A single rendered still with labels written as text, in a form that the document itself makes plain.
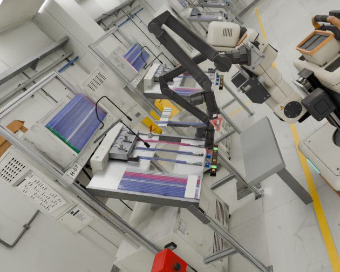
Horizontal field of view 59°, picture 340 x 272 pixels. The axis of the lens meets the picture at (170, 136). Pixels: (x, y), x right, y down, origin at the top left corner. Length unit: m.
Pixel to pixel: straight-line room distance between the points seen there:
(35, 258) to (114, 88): 1.82
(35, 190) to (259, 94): 1.53
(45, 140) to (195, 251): 1.22
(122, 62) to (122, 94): 0.32
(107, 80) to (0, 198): 1.56
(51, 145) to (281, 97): 1.41
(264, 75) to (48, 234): 2.65
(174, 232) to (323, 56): 1.37
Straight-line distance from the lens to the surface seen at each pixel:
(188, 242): 2.16
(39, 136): 2.04
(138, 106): 3.23
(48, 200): 2.22
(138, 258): 2.39
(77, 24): 5.31
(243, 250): 2.08
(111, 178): 2.04
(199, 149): 2.29
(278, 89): 1.82
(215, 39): 1.69
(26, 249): 3.38
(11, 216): 3.43
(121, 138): 2.28
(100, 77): 3.23
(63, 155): 2.05
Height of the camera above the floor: 1.61
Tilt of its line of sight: 16 degrees down
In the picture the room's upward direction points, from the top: 46 degrees counter-clockwise
